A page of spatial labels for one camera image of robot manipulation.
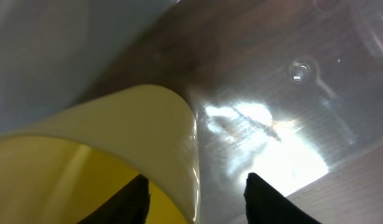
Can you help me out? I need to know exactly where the clear plastic storage container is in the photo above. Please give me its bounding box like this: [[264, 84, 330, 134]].
[[66, 0, 383, 223]]

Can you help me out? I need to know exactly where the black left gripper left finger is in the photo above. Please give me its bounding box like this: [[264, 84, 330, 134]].
[[78, 174, 151, 224]]

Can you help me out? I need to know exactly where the yellow plastic cup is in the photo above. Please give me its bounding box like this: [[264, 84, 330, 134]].
[[0, 85, 201, 223]]

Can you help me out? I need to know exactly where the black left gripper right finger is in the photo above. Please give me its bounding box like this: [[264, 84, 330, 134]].
[[244, 172, 319, 224]]

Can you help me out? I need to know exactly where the grey plastic cup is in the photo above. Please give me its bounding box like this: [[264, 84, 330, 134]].
[[0, 0, 174, 134]]

